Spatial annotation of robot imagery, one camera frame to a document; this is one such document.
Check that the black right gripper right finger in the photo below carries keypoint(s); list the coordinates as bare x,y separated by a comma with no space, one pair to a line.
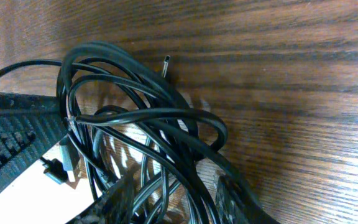
234,206

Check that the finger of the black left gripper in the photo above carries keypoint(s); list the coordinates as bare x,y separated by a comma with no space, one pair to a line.
29,126

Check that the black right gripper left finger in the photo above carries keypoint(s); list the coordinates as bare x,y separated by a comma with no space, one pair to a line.
114,206

